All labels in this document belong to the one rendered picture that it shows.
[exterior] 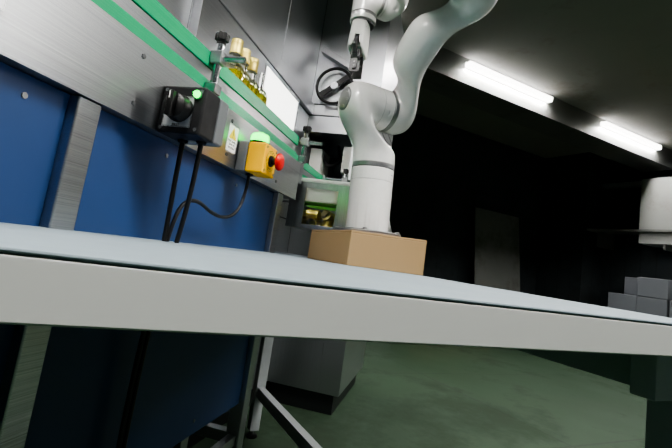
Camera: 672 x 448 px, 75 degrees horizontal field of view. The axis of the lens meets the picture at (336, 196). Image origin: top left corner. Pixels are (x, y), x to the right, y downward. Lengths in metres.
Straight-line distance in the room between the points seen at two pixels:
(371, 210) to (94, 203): 0.69
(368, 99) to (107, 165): 0.71
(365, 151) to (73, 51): 0.77
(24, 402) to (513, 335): 0.58
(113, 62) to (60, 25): 0.09
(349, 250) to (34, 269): 0.86
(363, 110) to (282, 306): 0.96
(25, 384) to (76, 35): 0.44
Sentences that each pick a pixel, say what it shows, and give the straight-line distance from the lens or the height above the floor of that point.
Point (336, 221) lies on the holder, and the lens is 1.43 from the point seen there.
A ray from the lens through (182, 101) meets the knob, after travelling 0.74.
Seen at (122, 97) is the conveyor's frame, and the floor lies 0.95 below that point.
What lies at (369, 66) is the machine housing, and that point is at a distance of 2.47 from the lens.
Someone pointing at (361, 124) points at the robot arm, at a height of 1.13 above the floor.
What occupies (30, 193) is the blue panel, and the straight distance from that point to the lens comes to 0.65.
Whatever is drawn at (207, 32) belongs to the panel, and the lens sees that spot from 1.45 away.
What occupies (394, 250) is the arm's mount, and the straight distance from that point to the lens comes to 1.12.
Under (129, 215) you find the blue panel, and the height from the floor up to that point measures 0.78.
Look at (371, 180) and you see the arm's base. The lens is 1.18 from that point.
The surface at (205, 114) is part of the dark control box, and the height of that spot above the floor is 0.96.
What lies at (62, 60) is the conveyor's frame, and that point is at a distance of 0.65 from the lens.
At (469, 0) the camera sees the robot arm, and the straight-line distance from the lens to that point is 1.19.
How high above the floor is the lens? 0.77
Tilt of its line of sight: 8 degrees up
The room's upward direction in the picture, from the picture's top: 8 degrees clockwise
